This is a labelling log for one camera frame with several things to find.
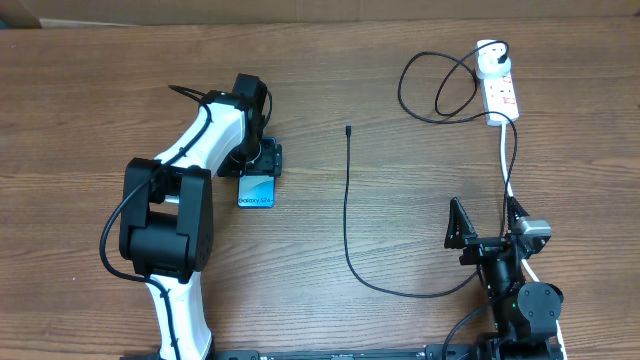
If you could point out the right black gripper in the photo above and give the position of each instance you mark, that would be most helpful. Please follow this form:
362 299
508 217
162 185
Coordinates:
460 236

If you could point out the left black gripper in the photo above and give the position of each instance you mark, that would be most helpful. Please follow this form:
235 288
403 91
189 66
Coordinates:
230 165

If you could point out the Galaxy smartphone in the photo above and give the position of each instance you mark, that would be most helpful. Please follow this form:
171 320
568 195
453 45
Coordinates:
256 192

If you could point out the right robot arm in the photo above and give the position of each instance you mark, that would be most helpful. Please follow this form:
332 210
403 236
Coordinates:
525 312

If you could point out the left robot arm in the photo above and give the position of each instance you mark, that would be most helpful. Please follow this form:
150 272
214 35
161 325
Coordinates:
166 220

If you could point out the white charger adapter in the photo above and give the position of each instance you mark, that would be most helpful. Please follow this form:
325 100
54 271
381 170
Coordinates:
492 61

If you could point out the white power strip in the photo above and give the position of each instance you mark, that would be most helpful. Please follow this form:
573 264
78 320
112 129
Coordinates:
500 101

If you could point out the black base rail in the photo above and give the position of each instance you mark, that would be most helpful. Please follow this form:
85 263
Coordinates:
430 352

